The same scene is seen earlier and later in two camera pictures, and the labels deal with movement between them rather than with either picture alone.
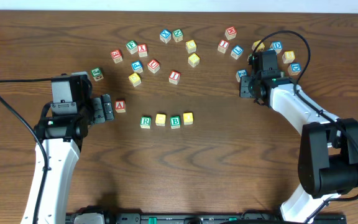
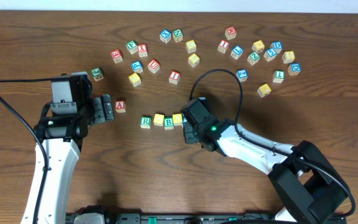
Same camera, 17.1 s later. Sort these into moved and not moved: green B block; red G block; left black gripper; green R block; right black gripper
Moved: green B block; right black gripper
Not moved: red G block; green R block; left black gripper
